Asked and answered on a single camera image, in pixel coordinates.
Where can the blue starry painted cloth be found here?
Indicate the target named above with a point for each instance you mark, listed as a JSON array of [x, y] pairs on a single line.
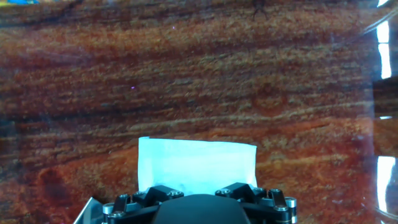
[[21, 1]]

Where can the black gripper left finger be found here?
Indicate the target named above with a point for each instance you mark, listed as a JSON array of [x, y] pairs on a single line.
[[155, 193]]

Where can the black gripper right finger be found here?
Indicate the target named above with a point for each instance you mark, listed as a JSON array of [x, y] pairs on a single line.
[[239, 189]]

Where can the wood grain table mat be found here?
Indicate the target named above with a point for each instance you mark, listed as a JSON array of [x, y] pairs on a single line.
[[217, 77]]

